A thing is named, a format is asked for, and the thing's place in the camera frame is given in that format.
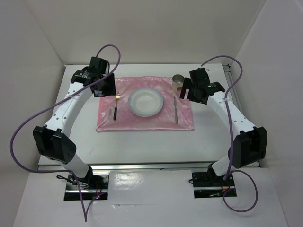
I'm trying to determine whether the brown paper cup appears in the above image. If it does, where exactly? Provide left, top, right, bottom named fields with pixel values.
left=172, top=74, right=185, bottom=91

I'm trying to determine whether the silver table knife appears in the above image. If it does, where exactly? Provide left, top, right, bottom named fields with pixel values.
left=174, top=97, right=178, bottom=124

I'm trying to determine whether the gold fork green handle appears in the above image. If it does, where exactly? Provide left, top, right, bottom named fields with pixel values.
left=113, top=92, right=120, bottom=121

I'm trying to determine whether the pink satin cloth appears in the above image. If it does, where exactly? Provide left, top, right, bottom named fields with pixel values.
left=96, top=76, right=194, bottom=132

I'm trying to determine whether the white ceramic bowl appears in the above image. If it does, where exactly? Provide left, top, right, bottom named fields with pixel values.
left=127, top=87, right=164, bottom=117

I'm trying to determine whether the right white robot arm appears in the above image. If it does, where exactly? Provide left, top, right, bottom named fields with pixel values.
left=180, top=68, right=267, bottom=185

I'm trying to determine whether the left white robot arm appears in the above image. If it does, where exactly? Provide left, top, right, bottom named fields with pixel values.
left=33, top=57, right=116, bottom=189

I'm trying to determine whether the aluminium right side rail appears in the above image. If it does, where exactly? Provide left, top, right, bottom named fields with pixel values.
left=222, top=64, right=240, bottom=108

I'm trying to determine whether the aluminium rail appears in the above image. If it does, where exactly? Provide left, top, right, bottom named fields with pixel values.
left=37, top=160, right=258, bottom=177
left=222, top=64, right=240, bottom=108

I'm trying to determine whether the aluminium front rail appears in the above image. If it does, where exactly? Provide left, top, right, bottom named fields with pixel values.
left=37, top=160, right=258, bottom=177

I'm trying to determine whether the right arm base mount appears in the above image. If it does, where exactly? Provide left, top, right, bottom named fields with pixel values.
left=188, top=172, right=237, bottom=199

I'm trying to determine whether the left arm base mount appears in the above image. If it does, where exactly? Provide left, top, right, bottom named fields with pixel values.
left=56, top=171, right=109, bottom=201

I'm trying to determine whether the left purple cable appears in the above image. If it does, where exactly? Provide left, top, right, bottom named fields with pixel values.
left=9, top=44, right=121, bottom=222

